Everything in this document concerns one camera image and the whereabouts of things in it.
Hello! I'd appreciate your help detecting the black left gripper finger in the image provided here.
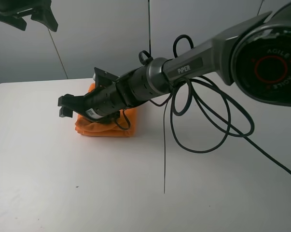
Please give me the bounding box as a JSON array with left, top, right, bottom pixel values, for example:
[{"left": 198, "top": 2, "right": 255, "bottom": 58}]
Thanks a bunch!
[
  {"left": 31, "top": 7, "right": 58, "bottom": 32},
  {"left": 0, "top": 15, "right": 27, "bottom": 31}
]

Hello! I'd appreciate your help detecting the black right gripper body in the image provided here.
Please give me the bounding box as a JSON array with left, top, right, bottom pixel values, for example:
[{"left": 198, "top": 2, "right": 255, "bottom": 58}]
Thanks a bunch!
[{"left": 73, "top": 84, "right": 128, "bottom": 121}]

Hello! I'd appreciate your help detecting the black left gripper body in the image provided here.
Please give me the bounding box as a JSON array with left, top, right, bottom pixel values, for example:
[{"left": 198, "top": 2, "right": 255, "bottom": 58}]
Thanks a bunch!
[{"left": 0, "top": 0, "right": 51, "bottom": 19}]

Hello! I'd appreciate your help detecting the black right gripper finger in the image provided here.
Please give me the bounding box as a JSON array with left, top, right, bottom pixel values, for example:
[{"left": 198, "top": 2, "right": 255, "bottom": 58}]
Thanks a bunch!
[
  {"left": 59, "top": 107, "right": 73, "bottom": 118},
  {"left": 58, "top": 94, "right": 84, "bottom": 109}
]

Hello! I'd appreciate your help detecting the orange towel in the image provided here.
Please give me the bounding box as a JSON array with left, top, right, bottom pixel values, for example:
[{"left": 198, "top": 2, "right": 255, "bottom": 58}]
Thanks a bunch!
[{"left": 74, "top": 82, "right": 139, "bottom": 138}]

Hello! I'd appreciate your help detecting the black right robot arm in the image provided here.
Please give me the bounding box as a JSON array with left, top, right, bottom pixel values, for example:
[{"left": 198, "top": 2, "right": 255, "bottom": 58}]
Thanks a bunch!
[{"left": 58, "top": 2, "right": 291, "bottom": 121}]

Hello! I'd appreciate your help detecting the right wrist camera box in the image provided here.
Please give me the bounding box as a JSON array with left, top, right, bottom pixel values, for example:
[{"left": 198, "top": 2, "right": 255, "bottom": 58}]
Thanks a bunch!
[{"left": 93, "top": 67, "right": 119, "bottom": 87}]

